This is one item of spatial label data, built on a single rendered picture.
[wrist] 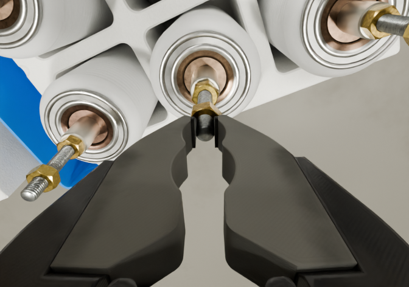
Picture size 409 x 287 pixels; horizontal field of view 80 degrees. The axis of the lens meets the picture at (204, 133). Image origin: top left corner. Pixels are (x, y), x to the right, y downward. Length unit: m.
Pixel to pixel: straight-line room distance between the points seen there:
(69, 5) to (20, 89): 0.30
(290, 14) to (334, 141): 0.42
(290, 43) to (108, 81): 0.16
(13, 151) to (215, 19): 0.41
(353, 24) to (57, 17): 0.21
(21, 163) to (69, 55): 0.25
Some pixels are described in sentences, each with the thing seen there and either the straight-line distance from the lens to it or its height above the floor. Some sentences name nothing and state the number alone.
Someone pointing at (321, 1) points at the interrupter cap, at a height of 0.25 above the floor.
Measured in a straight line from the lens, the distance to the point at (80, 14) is 0.26.
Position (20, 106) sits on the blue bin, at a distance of 0.51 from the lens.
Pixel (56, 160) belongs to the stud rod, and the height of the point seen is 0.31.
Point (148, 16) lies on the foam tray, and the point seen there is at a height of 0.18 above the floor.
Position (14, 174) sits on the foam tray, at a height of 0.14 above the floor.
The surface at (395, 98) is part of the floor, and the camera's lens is 0.61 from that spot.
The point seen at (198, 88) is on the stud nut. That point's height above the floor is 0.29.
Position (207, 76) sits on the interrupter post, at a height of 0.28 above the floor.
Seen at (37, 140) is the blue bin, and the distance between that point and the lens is 0.50.
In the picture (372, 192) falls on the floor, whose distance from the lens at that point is 0.74.
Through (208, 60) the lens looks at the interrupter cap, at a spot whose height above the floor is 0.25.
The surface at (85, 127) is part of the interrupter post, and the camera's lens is 0.23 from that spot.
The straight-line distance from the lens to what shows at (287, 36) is 0.22.
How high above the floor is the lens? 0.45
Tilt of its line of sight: 60 degrees down
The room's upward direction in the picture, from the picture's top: 179 degrees counter-clockwise
